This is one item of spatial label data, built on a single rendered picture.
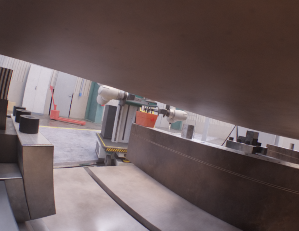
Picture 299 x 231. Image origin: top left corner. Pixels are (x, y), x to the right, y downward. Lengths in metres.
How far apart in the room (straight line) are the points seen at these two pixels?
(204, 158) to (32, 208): 0.80
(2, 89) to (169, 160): 0.97
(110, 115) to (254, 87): 2.11
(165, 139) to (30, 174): 0.89
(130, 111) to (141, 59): 2.02
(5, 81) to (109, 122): 1.93
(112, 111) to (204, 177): 1.71
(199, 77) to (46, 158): 0.35
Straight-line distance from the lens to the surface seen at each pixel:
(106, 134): 2.25
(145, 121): 1.29
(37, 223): 0.59
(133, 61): 0.18
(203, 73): 0.18
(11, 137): 0.42
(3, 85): 0.44
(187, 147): 0.92
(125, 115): 2.16
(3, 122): 0.45
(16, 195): 0.40
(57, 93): 7.21
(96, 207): 0.76
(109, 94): 1.16
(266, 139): 4.14
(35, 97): 6.46
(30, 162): 0.36
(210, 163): 0.83
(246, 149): 1.72
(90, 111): 7.85
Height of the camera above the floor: 0.78
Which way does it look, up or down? level
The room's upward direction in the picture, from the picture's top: 11 degrees clockwise
